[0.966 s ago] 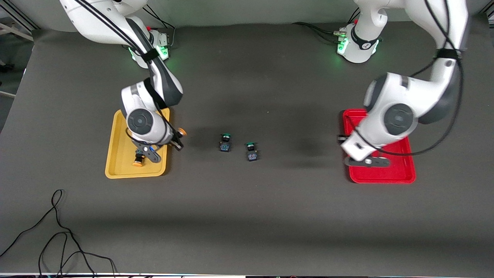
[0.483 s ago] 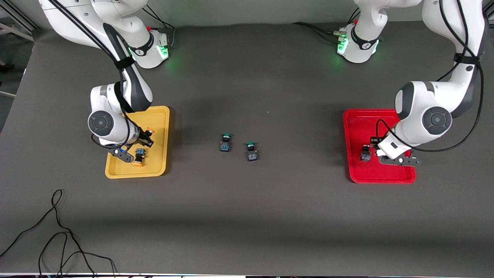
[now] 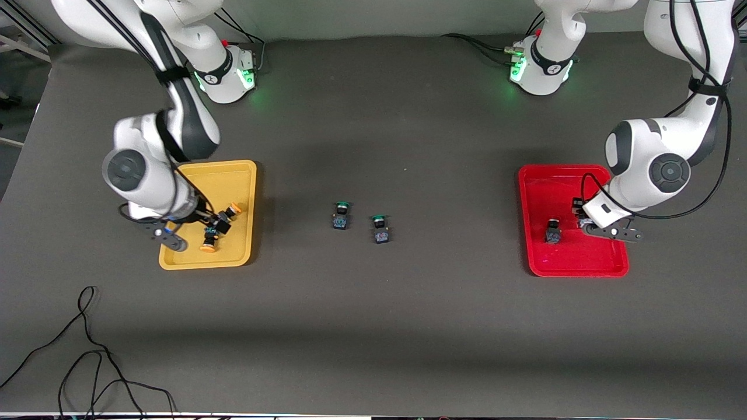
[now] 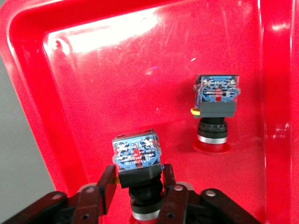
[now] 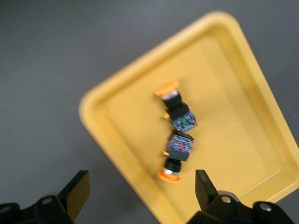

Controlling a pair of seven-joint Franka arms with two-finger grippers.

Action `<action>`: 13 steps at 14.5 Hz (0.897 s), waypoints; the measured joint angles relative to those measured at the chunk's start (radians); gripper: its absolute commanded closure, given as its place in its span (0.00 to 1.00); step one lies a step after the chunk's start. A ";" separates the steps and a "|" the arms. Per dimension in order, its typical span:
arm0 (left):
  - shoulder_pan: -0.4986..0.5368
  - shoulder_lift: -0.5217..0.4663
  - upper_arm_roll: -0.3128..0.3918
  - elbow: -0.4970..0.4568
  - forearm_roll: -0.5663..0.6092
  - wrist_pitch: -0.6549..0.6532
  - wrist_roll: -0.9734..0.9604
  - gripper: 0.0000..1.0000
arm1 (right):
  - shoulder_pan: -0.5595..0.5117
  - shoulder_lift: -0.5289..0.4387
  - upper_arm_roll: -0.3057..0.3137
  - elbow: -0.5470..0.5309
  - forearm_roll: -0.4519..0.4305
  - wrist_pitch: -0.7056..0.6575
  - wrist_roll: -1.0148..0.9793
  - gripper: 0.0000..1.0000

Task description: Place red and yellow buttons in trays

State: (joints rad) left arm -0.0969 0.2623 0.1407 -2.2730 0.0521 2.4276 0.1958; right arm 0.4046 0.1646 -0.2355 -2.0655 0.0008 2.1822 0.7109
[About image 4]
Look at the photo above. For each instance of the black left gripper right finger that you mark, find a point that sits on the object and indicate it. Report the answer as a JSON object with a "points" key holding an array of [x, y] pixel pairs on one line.
{"points": [[182, 205]]}

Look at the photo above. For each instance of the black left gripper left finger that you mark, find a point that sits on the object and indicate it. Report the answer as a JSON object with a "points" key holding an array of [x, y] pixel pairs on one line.
{"points": [[88, 205]]}

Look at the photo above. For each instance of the red plastic tray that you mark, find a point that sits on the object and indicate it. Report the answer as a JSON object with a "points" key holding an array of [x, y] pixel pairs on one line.
{"points": [[140, 70]]}

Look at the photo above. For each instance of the red push button switch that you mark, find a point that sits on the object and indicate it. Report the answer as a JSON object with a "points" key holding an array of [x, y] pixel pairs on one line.
{"points": [[137, 172], [216, 109]]}

